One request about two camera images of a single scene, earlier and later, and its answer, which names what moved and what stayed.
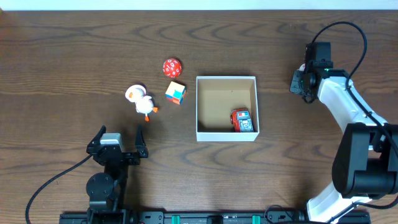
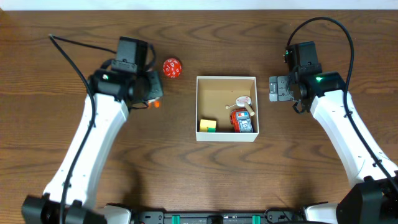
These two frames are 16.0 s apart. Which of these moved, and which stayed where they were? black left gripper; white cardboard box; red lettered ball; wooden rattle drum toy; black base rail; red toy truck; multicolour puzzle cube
Moved: wooden rattle drum toy; multicolour puzzle cube; black left gripper
Stayed: white cardboard box; red toy truck; red lettered ball; black base rail
